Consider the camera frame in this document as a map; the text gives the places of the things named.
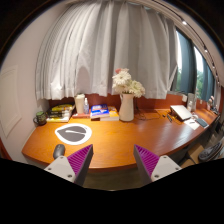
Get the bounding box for dark green mug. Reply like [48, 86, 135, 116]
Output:
[33, 111, 47, 126]

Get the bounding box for white ceramic vase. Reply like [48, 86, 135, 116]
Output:
[119, 94, 134, 122]

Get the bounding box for silver laptop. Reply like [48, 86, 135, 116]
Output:
[170, 105, 192, 121]

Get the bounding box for grey computer mouse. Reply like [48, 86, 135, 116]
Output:
[53, 144, 65, 159]

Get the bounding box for dark tablet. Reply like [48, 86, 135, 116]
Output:
[195, 118, 209, 128]

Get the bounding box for white cylindrical container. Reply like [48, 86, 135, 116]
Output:
[75, 94, 85, 114]

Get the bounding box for black cable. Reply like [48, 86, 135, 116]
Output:
[133, 99, 172, 122]

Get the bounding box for stack of dark books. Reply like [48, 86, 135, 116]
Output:
[46, 104, 74, 123]

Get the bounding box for blue book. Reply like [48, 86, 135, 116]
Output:
[90, 104, 109, 118]

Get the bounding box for white round mouse pad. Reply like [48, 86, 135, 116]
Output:
[55, 123, 92, 146]

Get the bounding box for yellow book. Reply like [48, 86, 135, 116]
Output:
[100, 106, 119, 121]

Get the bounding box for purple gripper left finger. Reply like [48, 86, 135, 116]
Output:
[45, 144, 93, 186]

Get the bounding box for office chair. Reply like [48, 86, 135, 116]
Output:
[198, 142, 222, 163]

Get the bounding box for white curtain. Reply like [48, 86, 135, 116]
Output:
[36, 0, 177, 99]

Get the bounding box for white paper sheet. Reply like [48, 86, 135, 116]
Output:
[185, 119, 199, 130]

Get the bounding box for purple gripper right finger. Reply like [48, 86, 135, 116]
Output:
[133, 145, 181, 185]

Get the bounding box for clear sanitizer bottle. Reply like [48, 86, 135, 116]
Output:
[84, 98, 89, 114]

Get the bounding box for dark teal curtain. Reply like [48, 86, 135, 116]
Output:
[171, 30, 214, 101]

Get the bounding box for white and pink flowers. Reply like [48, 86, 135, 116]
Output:
[112, 68, 145, 98]

